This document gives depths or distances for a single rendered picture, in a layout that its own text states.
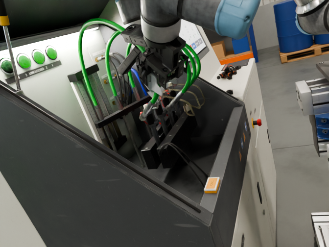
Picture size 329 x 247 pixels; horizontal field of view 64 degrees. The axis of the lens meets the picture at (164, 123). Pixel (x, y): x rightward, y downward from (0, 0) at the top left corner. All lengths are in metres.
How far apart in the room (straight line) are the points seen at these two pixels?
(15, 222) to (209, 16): 0.86
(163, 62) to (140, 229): 0.40
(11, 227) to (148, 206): 0.58
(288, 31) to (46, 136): 5.15
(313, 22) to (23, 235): 1.23
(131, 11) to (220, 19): 0.42
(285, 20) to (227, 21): 5.09
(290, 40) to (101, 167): 5.15
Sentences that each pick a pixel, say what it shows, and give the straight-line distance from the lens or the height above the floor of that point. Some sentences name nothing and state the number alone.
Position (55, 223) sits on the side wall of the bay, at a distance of 0.89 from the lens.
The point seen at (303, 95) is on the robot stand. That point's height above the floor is 0.98.
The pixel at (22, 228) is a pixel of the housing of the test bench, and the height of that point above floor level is 0.90.
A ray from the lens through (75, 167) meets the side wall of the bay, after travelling 0.67.
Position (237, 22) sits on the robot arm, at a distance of 0.42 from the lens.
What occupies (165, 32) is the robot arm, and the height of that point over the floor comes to 1.34.
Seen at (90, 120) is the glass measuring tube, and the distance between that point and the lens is 1.08.
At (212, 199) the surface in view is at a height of 0.95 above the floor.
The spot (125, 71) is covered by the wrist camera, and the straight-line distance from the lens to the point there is 0.87.
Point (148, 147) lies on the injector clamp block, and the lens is 0.94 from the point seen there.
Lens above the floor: 1.36
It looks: 20 degrees down
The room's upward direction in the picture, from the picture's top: 18 degrees counter-clockwise
